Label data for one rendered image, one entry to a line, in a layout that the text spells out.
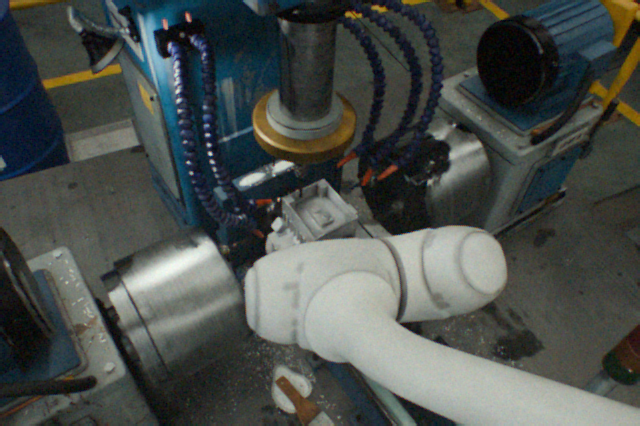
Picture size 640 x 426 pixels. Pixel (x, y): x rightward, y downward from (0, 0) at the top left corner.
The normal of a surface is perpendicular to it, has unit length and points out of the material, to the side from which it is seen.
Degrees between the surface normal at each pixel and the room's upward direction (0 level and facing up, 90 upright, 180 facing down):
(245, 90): 90
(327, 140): 0
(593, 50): 0
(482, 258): 28
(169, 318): 39
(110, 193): 0
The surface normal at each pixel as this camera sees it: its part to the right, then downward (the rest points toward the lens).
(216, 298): 0.37, -0.08
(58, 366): 0.03, -0.64
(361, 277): 0.32, -0.35
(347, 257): 0.11, -0.90
